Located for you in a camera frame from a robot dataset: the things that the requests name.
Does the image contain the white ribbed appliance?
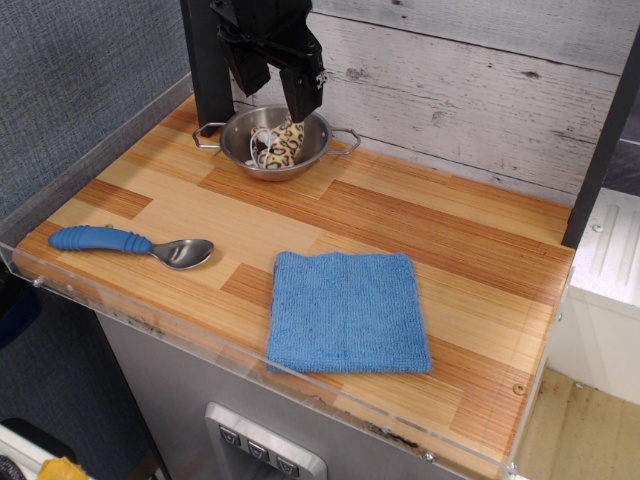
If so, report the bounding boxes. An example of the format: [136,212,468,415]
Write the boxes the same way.
[546,188,639,404]

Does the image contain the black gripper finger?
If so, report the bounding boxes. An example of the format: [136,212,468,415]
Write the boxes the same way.
[280,69,326,122]
[230,48,271,96]

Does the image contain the yellow object bottom left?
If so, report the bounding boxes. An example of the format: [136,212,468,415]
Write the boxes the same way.
[36,457,89,480]

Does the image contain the dark blue object left edge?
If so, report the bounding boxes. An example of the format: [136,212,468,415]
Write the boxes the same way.
[1,287,41,348]

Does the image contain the silver dispenser button panel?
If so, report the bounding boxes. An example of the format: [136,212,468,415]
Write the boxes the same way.
[205,402,328,480]

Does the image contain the leopard print plush toy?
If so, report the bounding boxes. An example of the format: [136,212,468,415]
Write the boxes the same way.
[245,113,304,170]

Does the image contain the blue towel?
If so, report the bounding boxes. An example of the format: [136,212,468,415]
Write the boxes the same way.
[266,252,431,373]

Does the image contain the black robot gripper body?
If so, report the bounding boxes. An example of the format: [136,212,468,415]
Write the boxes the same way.
[210,0,323,75]

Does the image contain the clear acrylic table guard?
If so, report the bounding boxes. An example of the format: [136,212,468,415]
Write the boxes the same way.
[1,83,573,479]

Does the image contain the steel colander with handles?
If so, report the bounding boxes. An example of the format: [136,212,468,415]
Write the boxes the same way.
[192,105,361,182]

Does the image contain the black vertical post right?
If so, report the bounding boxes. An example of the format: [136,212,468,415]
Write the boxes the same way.
[556,1,639,248]

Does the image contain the black vertical post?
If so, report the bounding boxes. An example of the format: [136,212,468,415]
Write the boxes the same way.
[180,0,235,138]
[556,1,639,248]

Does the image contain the black vertical post left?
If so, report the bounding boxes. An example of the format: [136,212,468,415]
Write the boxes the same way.
[180,0,235,138]

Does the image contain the blue handled metal spoon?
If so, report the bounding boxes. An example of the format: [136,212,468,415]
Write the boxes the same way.
[48,226,214,270]

